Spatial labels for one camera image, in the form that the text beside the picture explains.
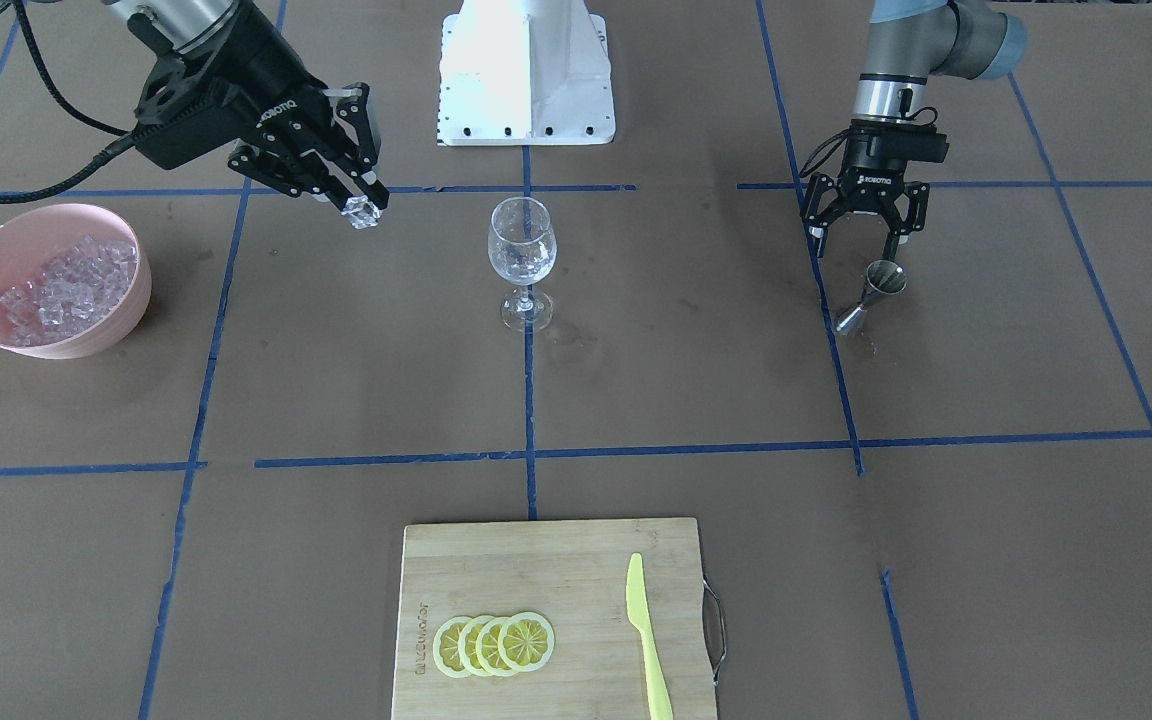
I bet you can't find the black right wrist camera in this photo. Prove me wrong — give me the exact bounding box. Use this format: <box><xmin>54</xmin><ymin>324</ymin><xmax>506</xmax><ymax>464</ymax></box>
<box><xmin>134</xmin><ymin>55</ymin><xmax>255</xmax><ymax>170</ymax></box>

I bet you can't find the clear ice cubes pile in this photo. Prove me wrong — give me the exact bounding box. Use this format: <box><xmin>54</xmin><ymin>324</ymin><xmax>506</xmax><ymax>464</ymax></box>
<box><xmin>0</xmin><ymin>234</ymin><xmax>141</xmax><ymax>347</ymax></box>

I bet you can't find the yellow plastic knife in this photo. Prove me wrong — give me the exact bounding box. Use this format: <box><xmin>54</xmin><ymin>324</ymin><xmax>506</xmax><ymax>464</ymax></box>
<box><xmin>623</xmin><ymin>552</ymin><xmax>675</xmax><ymax>719</ymax></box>

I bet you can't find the lemon slice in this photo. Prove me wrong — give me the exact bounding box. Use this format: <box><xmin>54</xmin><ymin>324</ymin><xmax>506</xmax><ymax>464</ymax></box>
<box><xmin>457</xmin><ymin>615</ymin><xmax>495</xmax><ymax>676</ymax></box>
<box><xmin>433</xmin><ymin>616</ymin><xmax>472</xmax><ymax>679</ymax></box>
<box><xmin>475</xmin><ymin>616</ymin><xmax>518</xmax><ymax>679</ymax></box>
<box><xmin>497</xmin><ymin>611</ymin><xmax>556</xmax><ymax>673</ymax></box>

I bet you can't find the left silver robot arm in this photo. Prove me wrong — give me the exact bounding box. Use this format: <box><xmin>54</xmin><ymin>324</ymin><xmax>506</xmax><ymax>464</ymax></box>
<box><xmin>799</xmin><ymin>1</ymin><xmax>1028</xmax><ymax>262</ymax></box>

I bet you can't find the clear wine glass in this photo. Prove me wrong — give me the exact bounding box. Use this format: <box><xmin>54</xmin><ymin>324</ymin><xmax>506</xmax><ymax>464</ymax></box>
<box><xmin>486</xmin><ymin>197</ymin><xmax>558</xmax><ymax>333</ymax></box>

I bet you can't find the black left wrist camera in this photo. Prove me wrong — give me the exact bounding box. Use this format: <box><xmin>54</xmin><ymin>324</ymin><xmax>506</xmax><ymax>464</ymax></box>
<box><xmin>867</xmin><ymin>127</ymin><xmax>950</xmax><ymax>162</ymax></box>

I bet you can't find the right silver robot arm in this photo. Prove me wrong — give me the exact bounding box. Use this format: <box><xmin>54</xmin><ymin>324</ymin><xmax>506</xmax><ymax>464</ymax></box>
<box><xmin>0</xmin><ymin>1</ymin><xmax>391</xmax><ymax>229</ymax></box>

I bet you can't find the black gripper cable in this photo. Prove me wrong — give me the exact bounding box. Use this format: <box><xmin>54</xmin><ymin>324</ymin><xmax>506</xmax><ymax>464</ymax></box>
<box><xmin>0</xmin><ymin>0</ymin><xmax>152</xmax><ymax>205</ymax></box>
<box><xmin>798</xmin><ymin>126</ymin><xmax>857</xmax><ymax>185</ymax></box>

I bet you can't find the steel cocktail jigger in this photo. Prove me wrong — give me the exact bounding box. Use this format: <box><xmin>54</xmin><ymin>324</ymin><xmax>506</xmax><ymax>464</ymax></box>
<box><xmin>833</xmin><ymin>259</ymin><xmax>908</xmax><ymax>336</ymax></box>

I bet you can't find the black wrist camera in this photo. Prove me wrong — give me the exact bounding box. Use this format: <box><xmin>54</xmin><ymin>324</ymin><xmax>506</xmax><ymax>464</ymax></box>
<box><xmin>134</xmin><ymin>55</ymin><xmax>255</xmax><ymax>170</ymax></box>
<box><xmin>867</xmin><ymin>127</ymin><xmax>950</xmax><ymax>162</ymax></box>

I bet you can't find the bamboo cutting board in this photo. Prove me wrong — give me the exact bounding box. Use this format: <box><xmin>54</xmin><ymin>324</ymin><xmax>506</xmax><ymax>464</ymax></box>
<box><xmin>391</xmin><ymin>518</ymin><xmax>718</xmax><ymax>719</ymax></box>

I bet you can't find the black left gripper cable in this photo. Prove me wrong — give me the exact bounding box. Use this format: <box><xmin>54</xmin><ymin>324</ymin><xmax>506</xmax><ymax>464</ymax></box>
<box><xmin>798</xmin><ymin>126</ymin><xmax>857</xmax><ymax>185</ymax></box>

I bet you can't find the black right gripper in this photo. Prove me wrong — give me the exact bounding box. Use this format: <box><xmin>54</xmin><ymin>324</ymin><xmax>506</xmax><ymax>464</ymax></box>
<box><xmin>200</xmin><ymin>10</ymin><xmax>389</xmax><ymax>213</ymax></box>

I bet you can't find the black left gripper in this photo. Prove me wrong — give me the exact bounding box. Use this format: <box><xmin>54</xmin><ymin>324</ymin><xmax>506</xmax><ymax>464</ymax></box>
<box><xmin>801</xmin><ymin>126</ymin><xmax>931</xmax><ymax>263</ymax></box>

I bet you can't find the single clear ice cube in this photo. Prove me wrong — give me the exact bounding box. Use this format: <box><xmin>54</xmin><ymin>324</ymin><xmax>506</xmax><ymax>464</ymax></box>
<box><xmin>340</xmin><ymin>196</ymin><xmax>382</xmax><ymax>232</ymax></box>

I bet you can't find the pink bowl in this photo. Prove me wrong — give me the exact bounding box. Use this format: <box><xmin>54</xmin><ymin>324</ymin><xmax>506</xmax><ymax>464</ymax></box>
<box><xmin>0</xmin><ymin>202</ymin><xmax>151</xmax><ymax>359</ymax></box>

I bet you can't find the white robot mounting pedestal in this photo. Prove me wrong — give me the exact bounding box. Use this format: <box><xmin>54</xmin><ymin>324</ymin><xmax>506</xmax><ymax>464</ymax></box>
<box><xmin>435</xmin><ymin>1</ymin><xmax>617</xmax><ymax>147</ymax></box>

